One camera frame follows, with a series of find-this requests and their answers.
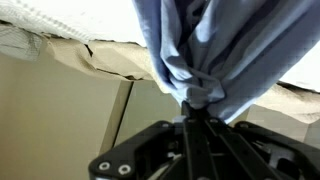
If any cardboard box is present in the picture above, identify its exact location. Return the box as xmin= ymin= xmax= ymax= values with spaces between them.
xmin=0 ymin=24 xmax=320 ymax=180

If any white woven cloth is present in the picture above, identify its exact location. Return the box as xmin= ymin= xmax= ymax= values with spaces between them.
xmin=0 ymin=0 xmax=320 ymax=93

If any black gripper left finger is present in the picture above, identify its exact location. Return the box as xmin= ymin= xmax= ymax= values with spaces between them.
xmin=88 ymin=103 xmax=214 ymax=180

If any light blue shirt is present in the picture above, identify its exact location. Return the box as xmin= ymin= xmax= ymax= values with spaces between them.
xmin=132 ymin=0 xmax=320 ymax=122

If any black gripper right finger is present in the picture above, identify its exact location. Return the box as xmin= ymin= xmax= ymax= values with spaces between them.
xmin=196 ymin=110 xmax=320 ymax=180

